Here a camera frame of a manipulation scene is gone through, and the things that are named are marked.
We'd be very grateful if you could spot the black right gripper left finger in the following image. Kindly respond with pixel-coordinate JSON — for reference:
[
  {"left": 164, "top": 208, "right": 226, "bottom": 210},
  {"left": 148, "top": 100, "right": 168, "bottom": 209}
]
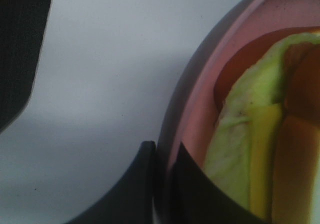
[{"left": 69, "top": 141, "right": 156, "bottom": 224}]

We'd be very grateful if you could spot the sandwich with lettuce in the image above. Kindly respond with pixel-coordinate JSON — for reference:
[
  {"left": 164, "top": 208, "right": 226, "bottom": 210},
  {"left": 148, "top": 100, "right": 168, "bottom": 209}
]
[{"left": 203, "top": 28, "right": 320, "bottom": 223}]

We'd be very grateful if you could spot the white microwave oven body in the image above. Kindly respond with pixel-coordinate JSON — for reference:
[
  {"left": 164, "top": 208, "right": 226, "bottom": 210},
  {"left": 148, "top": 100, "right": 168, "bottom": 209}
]
[{"left": 0, "top": 0, "right": 52, "bottom": 130}]

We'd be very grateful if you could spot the pink round plate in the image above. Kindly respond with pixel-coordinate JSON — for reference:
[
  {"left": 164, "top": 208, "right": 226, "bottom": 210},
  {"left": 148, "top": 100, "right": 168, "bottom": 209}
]
[{"left": 154, "top": 0, "right": 320, "bottom": 223}]

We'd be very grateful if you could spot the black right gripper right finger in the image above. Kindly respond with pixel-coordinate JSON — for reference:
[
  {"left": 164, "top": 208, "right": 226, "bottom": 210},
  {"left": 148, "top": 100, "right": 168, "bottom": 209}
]
[{"left": 170, "top": 144, "right": 265, "bottom": 224}]

